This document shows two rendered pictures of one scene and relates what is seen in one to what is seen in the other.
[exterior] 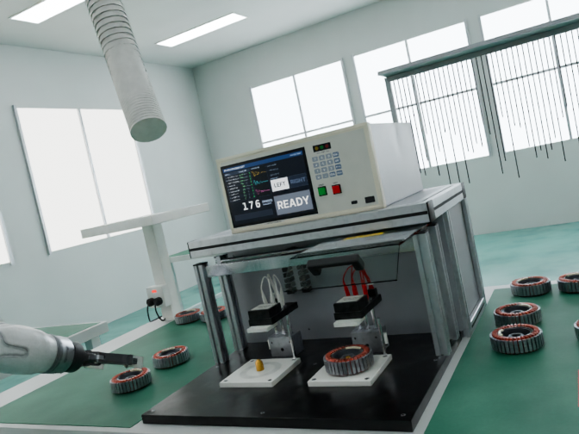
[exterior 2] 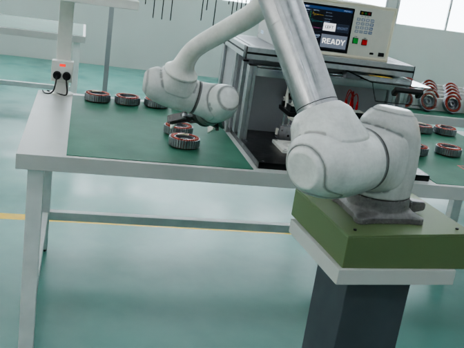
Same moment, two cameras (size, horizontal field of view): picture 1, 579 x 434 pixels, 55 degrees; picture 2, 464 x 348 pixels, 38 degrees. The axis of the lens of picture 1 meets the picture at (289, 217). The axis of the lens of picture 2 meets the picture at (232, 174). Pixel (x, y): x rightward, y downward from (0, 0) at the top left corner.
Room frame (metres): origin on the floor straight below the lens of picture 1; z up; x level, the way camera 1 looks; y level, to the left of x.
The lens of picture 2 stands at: (-0.31, 1.97, 1.37)
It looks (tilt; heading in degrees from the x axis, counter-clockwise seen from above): 17 degrees down; 318
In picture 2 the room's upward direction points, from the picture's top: 8 degrees clockwise
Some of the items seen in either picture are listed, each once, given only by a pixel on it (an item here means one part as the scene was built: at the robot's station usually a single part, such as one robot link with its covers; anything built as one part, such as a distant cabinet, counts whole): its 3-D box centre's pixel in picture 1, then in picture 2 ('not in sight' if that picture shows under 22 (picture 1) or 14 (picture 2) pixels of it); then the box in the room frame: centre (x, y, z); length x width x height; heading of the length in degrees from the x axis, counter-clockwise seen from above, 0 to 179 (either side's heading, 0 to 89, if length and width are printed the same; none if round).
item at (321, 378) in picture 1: (351, 369); not in sight; (1.24, -0.06, 0.78); 0.15 x 0.15 x 0.01; 62
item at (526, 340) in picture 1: (516, 338); (414, 148); (1.23, -0.44, 0.77); 0.11 x 0.11 x 0.04
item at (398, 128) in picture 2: not in sight; (384, 149); (0.65, 0.60, 1.00); 0.18 x 0.16 x 0.22; 93
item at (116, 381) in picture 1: (131, 380); (184, 141); (1.54, 0.53, 0.77); 0.11 x 0.11 x 0.04
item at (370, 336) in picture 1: (370, 338); not in sight; (1.36, -0.13, 0.80); 0.08 x 0.05 x 0.06; 62
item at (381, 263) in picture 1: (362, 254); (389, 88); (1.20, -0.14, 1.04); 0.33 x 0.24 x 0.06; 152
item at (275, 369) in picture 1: (260, 372); (296, 147); (1.35, 0.15, 0.78); 0.15 x 0.15 x 0.01; 62
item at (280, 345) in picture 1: (286, 343); (286, 132); (1.48, 0.08, 0.80); 0.08 x 0.05 x 0.06; 62
